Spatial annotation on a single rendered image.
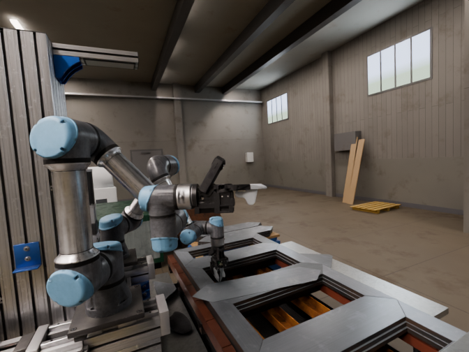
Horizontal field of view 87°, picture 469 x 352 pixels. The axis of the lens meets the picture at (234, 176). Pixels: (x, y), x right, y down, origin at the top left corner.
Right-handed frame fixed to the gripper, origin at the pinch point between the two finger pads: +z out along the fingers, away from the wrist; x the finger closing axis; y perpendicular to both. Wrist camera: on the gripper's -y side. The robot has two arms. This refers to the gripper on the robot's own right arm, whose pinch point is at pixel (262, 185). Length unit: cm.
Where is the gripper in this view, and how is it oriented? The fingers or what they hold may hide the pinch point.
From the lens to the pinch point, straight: 72.4
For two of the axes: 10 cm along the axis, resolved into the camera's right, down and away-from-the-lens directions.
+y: 0.5, 10.0, -0.7
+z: 10.0, -0.5, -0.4
